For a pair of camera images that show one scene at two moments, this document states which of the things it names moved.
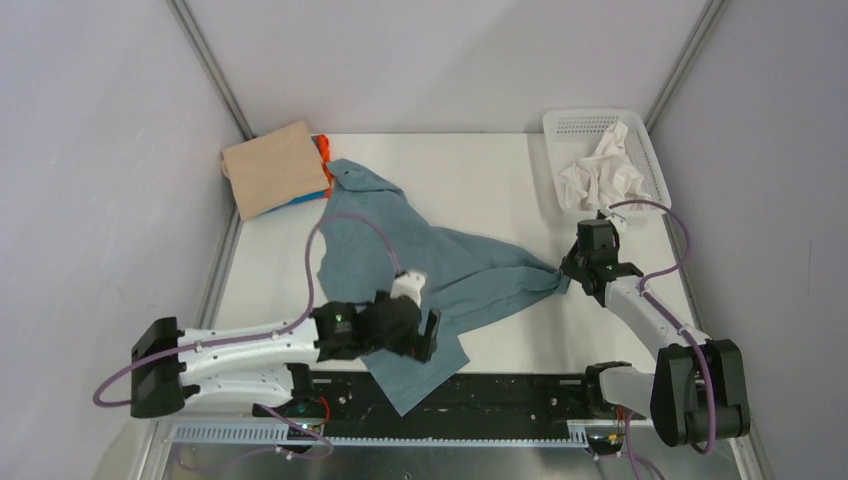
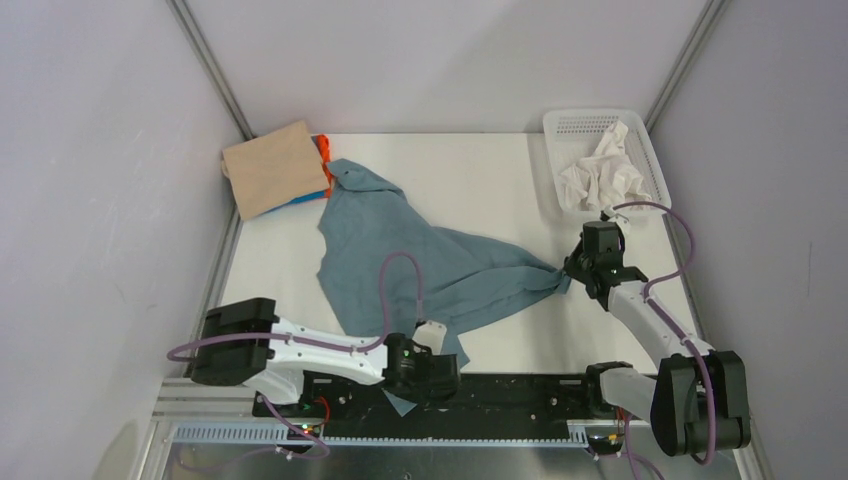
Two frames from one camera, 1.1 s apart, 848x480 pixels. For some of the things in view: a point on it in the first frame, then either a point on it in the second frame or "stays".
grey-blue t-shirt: [366, 238] stays
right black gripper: [567, 266] stays
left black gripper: [419, 344] to [418, 396]
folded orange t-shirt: [325, 150] stays
